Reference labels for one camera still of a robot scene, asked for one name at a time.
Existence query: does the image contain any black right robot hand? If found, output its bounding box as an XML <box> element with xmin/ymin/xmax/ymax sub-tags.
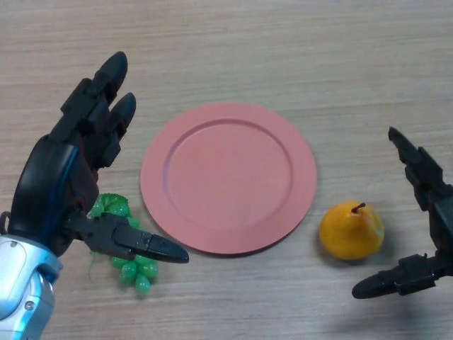
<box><xmin>352</xmin><ymin>126</ymin><xmax>453</xmax><ymax>300</ymax></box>

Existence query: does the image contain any yellow pear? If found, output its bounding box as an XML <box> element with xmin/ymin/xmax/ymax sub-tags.
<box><xmin>319</xmin><ymin>200</ymin><xmax>386</xmax><ymax>262</ymax></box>

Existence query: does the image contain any pink round plate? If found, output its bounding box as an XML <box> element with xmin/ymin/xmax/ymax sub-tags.
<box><xmin>140</xmin><ymin>102</ymin><xmax>318</xmax><ymax>256</ymax></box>

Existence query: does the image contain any green plastic grape bunch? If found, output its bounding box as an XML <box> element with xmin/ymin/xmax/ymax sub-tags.
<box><xmin>86</xmin><ymin>192</ymin><xmax>160</xmax><ymax>298</ymax></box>

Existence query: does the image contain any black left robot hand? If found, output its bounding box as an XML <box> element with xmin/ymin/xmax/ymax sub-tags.
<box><xmin>6</xmin><ymin>51</ymin><xmax>190</xmax><ymax>265</ymax></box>

